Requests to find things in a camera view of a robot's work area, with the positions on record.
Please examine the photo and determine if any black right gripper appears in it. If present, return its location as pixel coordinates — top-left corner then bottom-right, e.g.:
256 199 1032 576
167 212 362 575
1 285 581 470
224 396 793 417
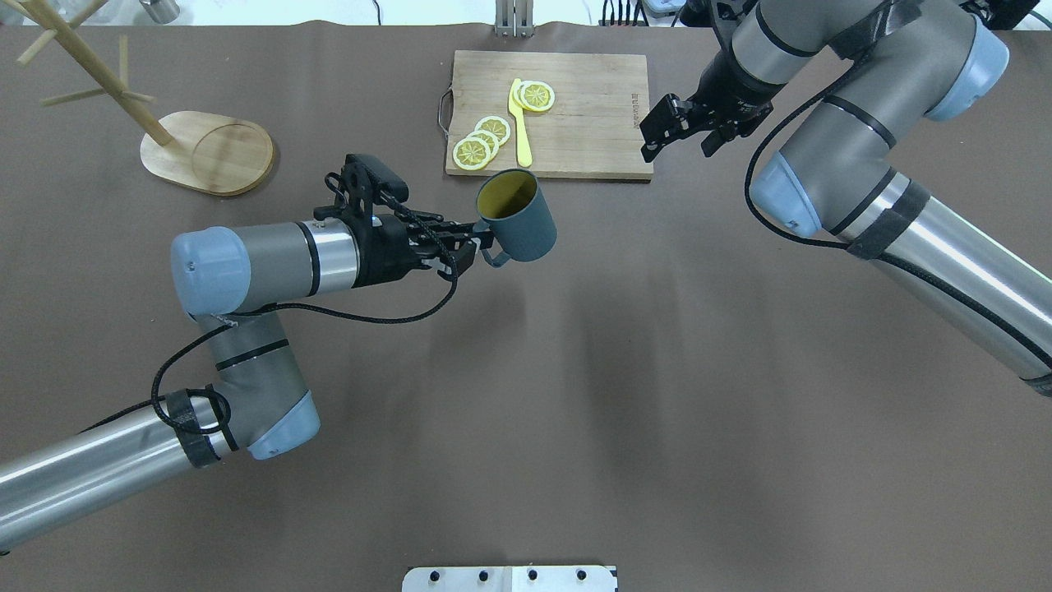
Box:
639 49 777 164

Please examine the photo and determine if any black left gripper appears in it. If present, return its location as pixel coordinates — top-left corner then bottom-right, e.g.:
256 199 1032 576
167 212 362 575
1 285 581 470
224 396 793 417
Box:
352 210 495 286

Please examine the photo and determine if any dark teal mug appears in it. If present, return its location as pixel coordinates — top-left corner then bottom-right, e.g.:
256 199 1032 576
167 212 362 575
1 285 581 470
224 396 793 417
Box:
474 169 557 267

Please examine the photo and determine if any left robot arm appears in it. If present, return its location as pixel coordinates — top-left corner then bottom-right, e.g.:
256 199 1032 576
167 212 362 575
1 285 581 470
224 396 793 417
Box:
2 206 495 554

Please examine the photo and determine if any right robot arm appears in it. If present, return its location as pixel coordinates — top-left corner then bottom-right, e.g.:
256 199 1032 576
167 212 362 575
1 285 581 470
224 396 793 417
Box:
641 1 1051 396

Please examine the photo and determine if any wooden cup storage rack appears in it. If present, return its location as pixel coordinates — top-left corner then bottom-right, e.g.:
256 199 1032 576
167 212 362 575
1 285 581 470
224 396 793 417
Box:
5 1 275 197

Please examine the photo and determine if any small metal cup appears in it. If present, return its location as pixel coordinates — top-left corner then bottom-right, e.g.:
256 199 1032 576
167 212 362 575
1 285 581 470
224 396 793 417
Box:
139 0 181 24

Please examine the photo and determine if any wooden cutting board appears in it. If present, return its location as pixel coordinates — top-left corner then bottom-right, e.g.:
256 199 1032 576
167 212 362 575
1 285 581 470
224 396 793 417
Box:
445 49 653 183

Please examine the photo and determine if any lemon slice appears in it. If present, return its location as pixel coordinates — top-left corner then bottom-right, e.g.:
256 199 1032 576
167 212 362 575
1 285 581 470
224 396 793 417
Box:
451 138 493 171
515 80 557 113
474 115 512 146
465 130 501 159

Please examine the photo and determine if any yellow plastic knife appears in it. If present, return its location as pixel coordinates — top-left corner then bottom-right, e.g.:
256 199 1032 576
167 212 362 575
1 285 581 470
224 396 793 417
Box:
507 78 533 169

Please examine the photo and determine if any aluminium frame post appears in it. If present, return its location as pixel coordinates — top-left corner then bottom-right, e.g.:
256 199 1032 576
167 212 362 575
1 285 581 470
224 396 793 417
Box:
495 0 537 39

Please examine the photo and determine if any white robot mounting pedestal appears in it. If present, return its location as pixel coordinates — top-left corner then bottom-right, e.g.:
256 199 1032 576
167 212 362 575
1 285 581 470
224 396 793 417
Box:
401 565 619 591

